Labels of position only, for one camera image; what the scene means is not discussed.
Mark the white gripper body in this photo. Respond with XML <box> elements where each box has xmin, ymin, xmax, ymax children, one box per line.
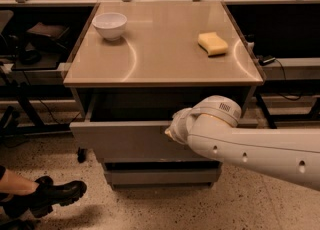
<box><xmin>167</xmin><ymin>108</ymin><xmax>191</xmax><ymax>145</ymax></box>

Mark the grey top drawer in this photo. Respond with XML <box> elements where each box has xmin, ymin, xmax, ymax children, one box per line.
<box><xmin>69</xmin><ymin>93</ymin><xmax>251</xmax><ymax>164</ymax></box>

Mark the grey drawer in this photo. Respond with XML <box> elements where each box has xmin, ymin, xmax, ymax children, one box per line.
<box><xmin>105</xmin><ymin>168</ymin><xmax>221</xmax><ymax>186</ymax></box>
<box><xmin>69</xmin><ymin>93</ymin><xmax>251</xmax><ymax>164</ymax></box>

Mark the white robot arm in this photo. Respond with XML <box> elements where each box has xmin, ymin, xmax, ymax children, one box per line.
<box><xmin>166</xmin><ymin>96</ymin><xmax>320</xmax><ymax>191</ymax></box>

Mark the grey bottom drawer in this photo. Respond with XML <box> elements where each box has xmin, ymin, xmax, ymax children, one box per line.
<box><xmin>105</xmin><ymin>168</ymin><xmax>221</xmax><ymax>186</ymax></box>

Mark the grey drawer cabinet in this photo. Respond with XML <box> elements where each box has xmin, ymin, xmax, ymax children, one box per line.
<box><xmin>64</xmin><ymin>1</ymin><xmax>263</xmax><ymax>175</ymax></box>

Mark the yellow sponge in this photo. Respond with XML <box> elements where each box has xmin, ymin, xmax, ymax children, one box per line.
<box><xmin>198</xmin><ymin>32</ymin><xmax>228</xmax><ymax>56</ymax></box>

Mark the black desk leg left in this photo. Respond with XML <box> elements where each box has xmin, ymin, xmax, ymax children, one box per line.
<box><xmin>77</xmin><ymin>148</ymin><xmax>87</xmax><ymax>163</ymax></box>

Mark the black desk leg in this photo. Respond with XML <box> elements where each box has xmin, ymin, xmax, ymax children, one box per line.
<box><xmin>255</xmin><ymin>94</ymin><xmax>277</xmax><ymax>129</ymax></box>
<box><xmin>77</xmin><ymin>148</ymin><xmax>87</xmax><ymax>163</ymax></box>

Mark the black desk leg right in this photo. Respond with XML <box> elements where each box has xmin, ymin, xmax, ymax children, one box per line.
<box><xmin>255</xmin><ymin>94</ymin><xmax>277</xmax><ymax>129</ymax></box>

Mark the black power adapter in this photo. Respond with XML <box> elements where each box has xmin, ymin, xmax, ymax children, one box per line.
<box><xmin>258</xmin><ymin>55</ymin><xmax>276</xmax><ymax>66</ymax></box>

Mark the white bowl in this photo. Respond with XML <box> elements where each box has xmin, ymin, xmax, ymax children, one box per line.
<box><xmin>92</xmin><ymin>12</ymin><xmax>127</xmax><ymax>41</ymax></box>

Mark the black chunky boot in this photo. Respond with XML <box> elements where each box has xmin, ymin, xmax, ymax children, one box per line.
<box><xmin>1</xmin><ymin>176</ymin><xmax>87</xmax><ymax>218</ymax></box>

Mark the dark box on shelf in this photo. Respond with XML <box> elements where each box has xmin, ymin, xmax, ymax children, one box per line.
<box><xmin>26</xmin><ymin>22</ymin><xmax>70</xmax><ymax>53</ymax></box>

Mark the person's bare leg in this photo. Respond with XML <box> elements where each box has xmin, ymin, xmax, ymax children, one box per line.
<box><xmin>0</xmin><ymin>170</ymin><xmax>38</xmax><ymax>196</ymax></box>

